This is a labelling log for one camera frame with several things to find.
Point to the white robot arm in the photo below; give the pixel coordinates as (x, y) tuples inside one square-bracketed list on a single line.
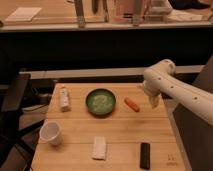
[(158, 78)]

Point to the black rectangular remote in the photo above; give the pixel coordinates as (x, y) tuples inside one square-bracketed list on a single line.
[(145, 156)]

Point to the white paper on shelf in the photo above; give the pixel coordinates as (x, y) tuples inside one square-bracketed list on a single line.
[(23, 14)]

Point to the grey metal rail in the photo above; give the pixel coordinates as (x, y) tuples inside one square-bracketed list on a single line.
[(56, 74)]

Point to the white paper cup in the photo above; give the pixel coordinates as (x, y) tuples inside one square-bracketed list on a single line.
[(50, 133)]

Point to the white folded cloth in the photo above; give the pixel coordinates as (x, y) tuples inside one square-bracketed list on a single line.
[(99, 148)]

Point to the white plastic bottle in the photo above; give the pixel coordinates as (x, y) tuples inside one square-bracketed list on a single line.
[(64, 99)]

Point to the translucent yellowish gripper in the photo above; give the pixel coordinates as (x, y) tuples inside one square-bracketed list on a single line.
[(154, 101)]

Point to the green bowl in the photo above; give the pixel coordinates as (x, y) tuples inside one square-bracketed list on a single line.
[(100, 102)]

